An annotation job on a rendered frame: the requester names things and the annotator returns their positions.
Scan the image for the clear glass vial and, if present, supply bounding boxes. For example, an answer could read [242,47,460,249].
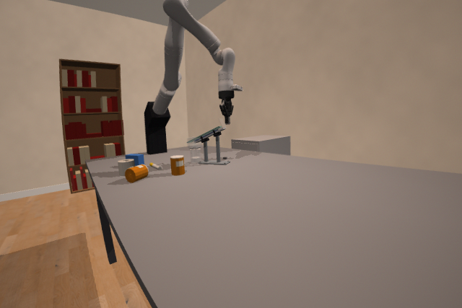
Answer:
[190,149,201,163]

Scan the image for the amber pill bottle with white cap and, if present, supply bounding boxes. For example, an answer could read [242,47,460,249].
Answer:
[170,155,185,175]

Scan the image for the orange pill bottle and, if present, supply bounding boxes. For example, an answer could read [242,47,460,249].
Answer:
[125,164,149,182]

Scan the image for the blue block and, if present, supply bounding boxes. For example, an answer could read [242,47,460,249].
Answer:
[126,154,144,166]

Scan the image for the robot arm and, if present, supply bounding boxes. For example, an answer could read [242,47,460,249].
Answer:
[152,0,243,115]

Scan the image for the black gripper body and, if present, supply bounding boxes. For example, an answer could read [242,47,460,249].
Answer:
[219,90,234,110]

